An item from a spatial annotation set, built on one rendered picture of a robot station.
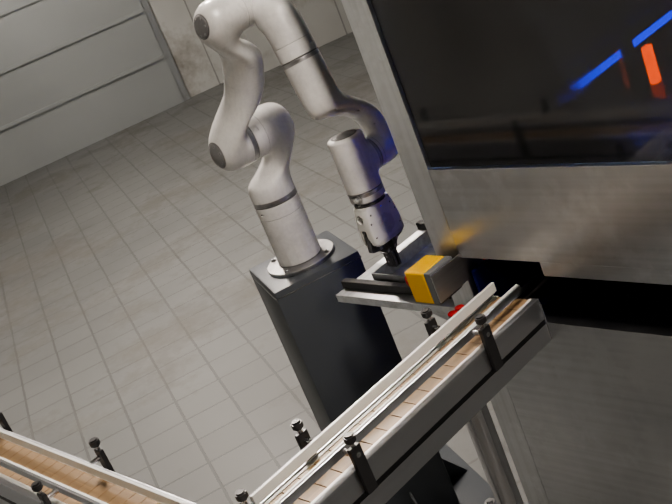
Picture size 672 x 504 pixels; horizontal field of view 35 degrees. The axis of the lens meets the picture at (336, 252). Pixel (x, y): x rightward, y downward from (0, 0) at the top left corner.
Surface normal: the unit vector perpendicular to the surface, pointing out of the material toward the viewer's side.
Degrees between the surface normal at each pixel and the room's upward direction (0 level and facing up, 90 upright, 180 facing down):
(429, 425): 90
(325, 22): 90
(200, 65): 90
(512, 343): 90
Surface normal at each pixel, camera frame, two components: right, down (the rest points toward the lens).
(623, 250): -0.67, 0.50
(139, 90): 0.33, 0.24
